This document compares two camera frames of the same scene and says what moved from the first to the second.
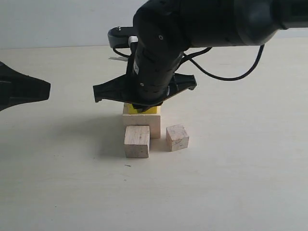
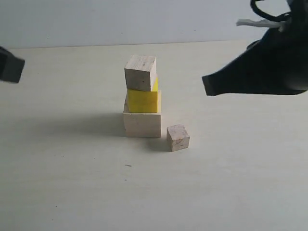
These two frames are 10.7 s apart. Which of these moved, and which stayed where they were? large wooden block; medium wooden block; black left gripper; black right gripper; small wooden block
Moved: black left gripper; medium wooden block; black right gripper
Stayed: small wooden block; large wooden block
